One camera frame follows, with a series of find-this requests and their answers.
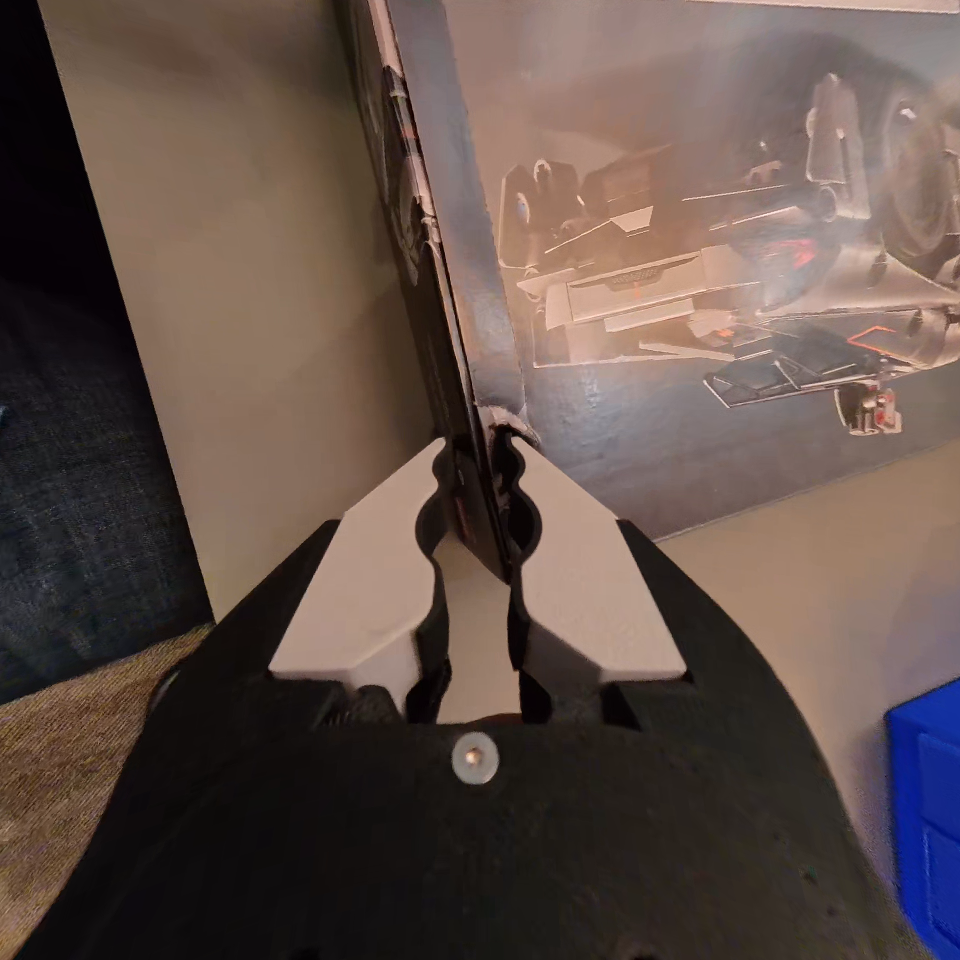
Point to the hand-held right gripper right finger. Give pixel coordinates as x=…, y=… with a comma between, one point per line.
x=592, y=600

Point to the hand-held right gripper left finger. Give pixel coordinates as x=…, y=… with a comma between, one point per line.
x=360, y=592

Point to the lego set car box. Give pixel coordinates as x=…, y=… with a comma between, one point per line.
x=675, y=375

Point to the blue plastic bin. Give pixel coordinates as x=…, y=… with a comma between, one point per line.
x=930, y=825

